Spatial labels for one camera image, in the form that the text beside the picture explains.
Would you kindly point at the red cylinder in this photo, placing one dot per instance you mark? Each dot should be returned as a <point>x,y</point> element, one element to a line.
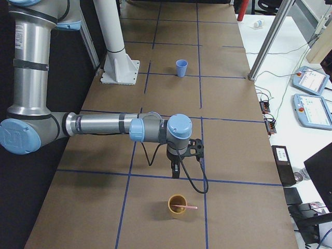
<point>242,10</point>

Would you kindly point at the wooden board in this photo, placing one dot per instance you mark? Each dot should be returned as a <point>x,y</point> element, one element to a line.
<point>321,48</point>

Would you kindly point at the blue ribbed cup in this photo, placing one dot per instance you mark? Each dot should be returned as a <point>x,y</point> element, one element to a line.
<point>181,67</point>

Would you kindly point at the yellow cup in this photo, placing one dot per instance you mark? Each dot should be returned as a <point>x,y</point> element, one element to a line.
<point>179,199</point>

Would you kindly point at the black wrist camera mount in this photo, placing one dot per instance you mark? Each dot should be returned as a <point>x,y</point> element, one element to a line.
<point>195,149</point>

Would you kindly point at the black box with label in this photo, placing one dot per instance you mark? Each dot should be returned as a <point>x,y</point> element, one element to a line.
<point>283,165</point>

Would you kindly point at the teach pendant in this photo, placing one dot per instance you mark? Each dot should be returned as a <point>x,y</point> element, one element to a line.
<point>312,111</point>
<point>310,80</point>

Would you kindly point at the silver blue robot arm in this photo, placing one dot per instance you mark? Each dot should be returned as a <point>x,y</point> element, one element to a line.
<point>30,124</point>

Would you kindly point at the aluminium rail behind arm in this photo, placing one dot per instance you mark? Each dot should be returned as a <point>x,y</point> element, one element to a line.
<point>89,45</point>

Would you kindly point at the aluminium frame post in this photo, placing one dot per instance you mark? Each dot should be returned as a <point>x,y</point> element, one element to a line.
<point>271,35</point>

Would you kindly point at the lower teach pendant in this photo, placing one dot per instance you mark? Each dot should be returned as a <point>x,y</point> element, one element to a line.
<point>312,111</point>

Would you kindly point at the lower orange connector block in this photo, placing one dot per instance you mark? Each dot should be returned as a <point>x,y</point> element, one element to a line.
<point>270,125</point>

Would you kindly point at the upper teach pendant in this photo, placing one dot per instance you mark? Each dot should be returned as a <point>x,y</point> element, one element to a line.
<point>310,80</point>

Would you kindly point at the upper orange connector block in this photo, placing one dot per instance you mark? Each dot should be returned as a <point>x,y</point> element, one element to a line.
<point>264,105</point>

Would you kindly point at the white camera stand post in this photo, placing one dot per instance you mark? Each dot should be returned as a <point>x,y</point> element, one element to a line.
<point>119,68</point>

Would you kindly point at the white plastic bottle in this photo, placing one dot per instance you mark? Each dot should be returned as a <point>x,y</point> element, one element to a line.
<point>259,24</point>

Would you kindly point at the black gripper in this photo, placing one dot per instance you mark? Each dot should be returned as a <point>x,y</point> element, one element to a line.
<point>172,156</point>

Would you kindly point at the black monitor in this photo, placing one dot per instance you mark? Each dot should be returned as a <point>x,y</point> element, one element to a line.
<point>318,167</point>

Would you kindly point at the orange connector block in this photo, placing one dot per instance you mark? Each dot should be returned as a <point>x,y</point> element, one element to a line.
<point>264,105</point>
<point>270,125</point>

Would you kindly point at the pink chopstick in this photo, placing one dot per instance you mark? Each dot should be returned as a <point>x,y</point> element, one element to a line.
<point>185,206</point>

